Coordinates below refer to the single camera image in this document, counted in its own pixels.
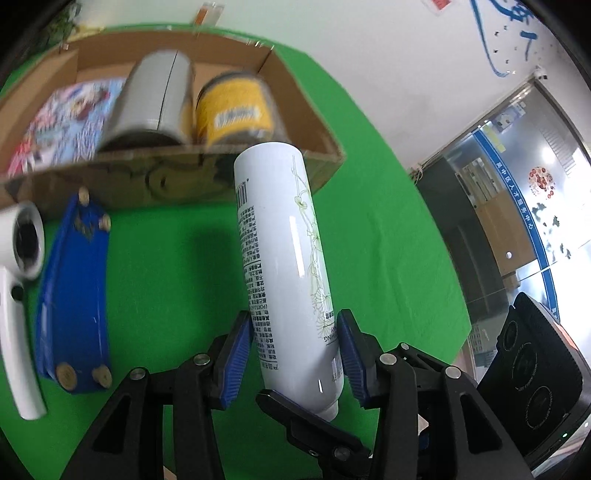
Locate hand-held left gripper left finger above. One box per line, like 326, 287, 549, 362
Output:
62, 311, 254, 480

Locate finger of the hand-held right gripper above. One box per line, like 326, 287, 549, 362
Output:
256, 389, 372, 462
396, 340, 479, 387

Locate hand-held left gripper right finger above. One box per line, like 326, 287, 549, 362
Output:
337, 309, 532, 480

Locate white bottle with floral print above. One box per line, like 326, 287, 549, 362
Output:
233, 142, 346, 422

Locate blue plastic toy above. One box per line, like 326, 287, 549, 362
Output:
34, 187, 113, 394

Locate brown cardboard box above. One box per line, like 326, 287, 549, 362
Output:
0, 28, 348, 213

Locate white handheld fan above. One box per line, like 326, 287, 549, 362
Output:
0, 200, 48, 421

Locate jar with yellow label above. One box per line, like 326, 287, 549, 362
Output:
193, 71, 287, 148

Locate silver tin can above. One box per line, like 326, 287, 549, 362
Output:
99, 50, 197, 151

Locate colourful cartoon board game box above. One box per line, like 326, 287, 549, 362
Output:
7, 78, 127, 178

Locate glass door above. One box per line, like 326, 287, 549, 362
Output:
409, 76, 591, 370

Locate glass jar with orange label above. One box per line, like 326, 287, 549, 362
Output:
194, 2, 227, 26

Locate potted green plant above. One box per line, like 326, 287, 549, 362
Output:
34, 0, 86, 49

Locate blue wall decal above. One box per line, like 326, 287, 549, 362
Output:
468, 0, 555, 79

